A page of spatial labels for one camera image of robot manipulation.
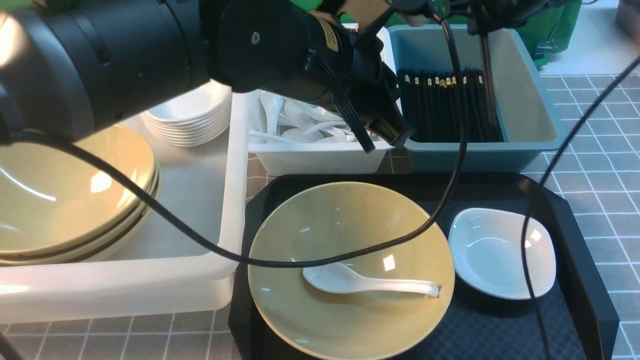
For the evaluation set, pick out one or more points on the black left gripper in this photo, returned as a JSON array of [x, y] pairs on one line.
[[357, 84]]

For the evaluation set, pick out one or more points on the white soup spoon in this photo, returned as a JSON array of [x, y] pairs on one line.
[[337, 278]]

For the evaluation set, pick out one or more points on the white square sauce dish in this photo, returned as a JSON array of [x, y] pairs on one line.
[[486, 248]]

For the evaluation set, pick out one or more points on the yellow noodle bowl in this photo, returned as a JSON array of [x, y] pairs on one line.
[[337, 218]]

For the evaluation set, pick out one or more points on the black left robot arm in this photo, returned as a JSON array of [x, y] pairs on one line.
[[71, 68]]

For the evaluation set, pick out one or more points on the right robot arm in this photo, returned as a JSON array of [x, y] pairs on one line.
[[483, 16]]

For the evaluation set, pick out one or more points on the pile of black chopsticks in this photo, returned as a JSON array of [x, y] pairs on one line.
[[432, 103]]

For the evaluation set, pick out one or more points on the white spoon bin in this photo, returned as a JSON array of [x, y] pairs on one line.
[[314, 158]]

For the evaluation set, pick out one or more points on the pile of white spoons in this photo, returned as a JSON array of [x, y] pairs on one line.
[[281, 120]]

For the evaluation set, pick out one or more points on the stack of white sauce dishes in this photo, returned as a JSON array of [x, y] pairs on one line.
[[192, 119]]

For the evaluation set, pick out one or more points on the teal chopstick bin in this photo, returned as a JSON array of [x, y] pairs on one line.
[[530, 123]]

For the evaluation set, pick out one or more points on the green fabric bag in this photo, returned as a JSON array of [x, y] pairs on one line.
[[549, 32]]

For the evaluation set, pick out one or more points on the large white plastic tub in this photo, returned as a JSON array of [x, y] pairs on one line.
[[160, 270]]

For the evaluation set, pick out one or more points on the lower stacked yellow bowls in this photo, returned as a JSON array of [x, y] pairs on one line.
[[105, 244]]

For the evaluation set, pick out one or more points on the black serving tray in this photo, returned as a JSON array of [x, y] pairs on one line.
[[580, 318]]

